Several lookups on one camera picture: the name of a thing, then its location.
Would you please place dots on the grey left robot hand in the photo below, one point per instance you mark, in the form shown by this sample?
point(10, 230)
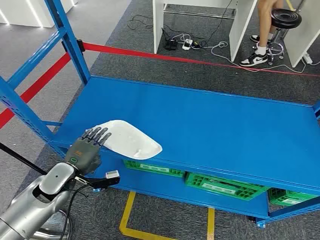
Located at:
point(84, 154)

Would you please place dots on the white curved plastic part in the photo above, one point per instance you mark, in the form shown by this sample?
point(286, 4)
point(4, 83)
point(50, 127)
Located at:
point(130, 139)

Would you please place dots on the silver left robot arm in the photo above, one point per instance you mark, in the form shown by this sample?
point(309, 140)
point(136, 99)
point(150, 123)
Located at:
point(25, 212)

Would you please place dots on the blue metal shelf rack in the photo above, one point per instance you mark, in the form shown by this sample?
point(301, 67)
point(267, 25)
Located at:
point(200, 126)

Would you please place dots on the black power adapter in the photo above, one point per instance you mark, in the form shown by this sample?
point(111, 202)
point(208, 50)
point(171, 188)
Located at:
point(171, 44)

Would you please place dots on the white power strip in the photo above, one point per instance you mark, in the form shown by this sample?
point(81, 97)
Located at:
point(308, 58)
point(186, 44)

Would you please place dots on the white desk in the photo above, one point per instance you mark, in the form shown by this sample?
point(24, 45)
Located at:
point(300, 39)
point(240, 30)

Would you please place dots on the person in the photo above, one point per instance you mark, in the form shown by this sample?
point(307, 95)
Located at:
point(263, 26)

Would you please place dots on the black round stool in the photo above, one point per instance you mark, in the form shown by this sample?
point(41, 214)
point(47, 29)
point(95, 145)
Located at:
point(286, 18)

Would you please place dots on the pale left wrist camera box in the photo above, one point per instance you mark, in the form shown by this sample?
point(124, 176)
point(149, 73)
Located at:
point(112, 175)

